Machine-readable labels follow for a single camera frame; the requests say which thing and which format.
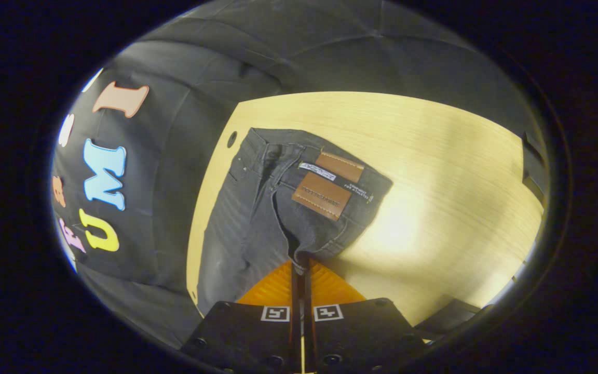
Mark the dark block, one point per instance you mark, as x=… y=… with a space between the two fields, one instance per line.
x=533 y=166
x=447 y=317

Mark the dark grey jeans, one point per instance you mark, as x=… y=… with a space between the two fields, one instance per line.
x=247 y=223

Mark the black backdrop cloth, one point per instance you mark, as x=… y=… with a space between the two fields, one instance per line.
x=174 y=93

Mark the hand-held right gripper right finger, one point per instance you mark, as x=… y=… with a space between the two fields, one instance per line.
x=361 y=332

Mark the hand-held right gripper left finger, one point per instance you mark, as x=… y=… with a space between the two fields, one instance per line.
x=247 y=337

